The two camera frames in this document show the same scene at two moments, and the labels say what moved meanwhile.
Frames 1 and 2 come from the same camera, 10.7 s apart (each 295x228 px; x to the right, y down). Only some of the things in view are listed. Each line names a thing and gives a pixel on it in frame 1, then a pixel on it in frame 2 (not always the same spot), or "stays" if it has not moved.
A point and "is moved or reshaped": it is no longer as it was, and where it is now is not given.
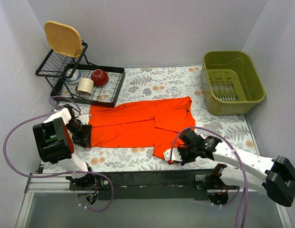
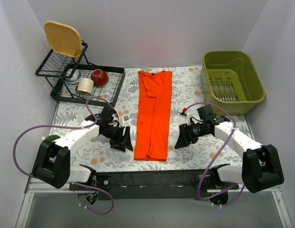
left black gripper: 84,135 → 122,137
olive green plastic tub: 232,85 stays
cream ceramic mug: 85,84 stays
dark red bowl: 100,78 stays
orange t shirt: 159,124 is moved or reshaped
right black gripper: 183,152 → 185,134
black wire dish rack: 75,78 stays
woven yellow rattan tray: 63,39 stays
